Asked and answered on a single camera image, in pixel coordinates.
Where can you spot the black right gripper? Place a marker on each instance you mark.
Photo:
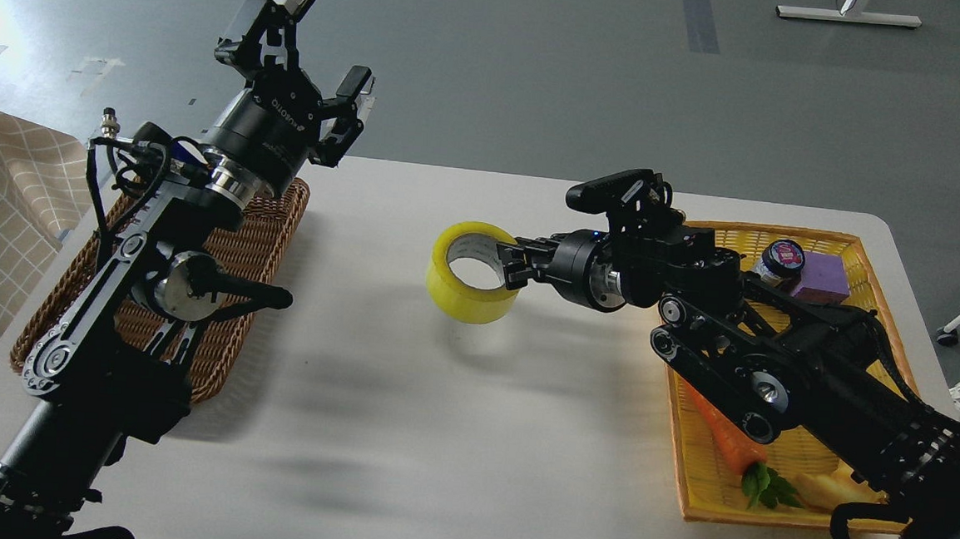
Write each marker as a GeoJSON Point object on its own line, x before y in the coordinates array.
{"type": "Point", "coordinates": [572, 262]}

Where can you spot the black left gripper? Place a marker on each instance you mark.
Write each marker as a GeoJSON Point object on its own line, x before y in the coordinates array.
{"type": "Point", "coordinates": [279, 120]}

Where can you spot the yellow tape roll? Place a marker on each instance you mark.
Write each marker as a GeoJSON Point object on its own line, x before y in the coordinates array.
{"type": "Point", "coordinates": [457, 299]}

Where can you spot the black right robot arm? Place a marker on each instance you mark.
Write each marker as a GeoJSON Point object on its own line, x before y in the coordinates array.
{"type": "Point", "coordinates": [767, 361]}

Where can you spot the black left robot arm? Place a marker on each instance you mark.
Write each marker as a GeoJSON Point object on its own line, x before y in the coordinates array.
{"type": "Point", "coordinates": [117, 364]}

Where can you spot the small dark jar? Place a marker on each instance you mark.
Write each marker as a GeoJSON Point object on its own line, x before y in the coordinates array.
{"type": "Point", "coordinates": [781, 262]}

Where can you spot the orange toy carrot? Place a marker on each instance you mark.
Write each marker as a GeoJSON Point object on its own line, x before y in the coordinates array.
{"type": "Point", "coordinates": [738, 452]}

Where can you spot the purple block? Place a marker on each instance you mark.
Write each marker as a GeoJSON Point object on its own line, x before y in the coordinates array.
{"type": "Point", "coordinates": [822, 280]}

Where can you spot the white stand base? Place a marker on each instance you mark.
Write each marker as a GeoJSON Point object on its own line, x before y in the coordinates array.
{"type": "Point", "coordinates": [848, 11]}

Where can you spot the toy croissant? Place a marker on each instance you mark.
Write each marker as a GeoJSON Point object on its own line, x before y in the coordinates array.
{"type": "Point", "coordinates": [825, 492]}

